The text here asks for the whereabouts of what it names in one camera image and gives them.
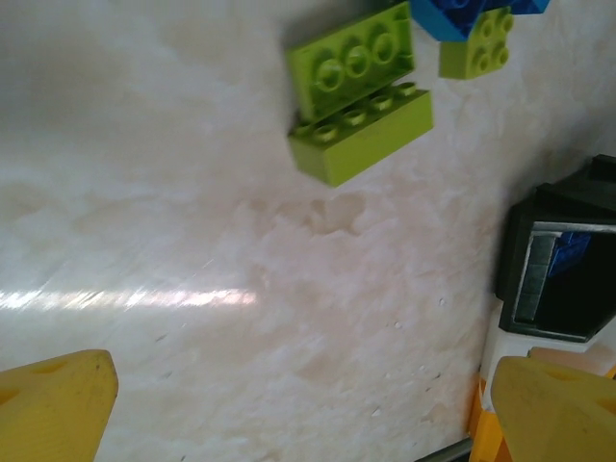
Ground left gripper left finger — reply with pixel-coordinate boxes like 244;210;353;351
0;349;120;462

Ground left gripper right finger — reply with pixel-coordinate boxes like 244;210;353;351
494;355;616;462

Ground yellow plastic bin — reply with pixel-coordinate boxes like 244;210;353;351
466;372;514;462

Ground white plastic bin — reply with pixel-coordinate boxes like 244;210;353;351
478;300;616;420

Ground black plastic bin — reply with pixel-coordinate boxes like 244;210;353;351
494;153;616;344

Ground small green lego brick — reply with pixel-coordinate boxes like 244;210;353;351
437;8;515;81

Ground blue lego brick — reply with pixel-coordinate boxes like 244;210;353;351
475;0;552;18
408;0;487;43

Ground long aluminium mounting rail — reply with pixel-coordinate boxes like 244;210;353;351
418;435;475;462

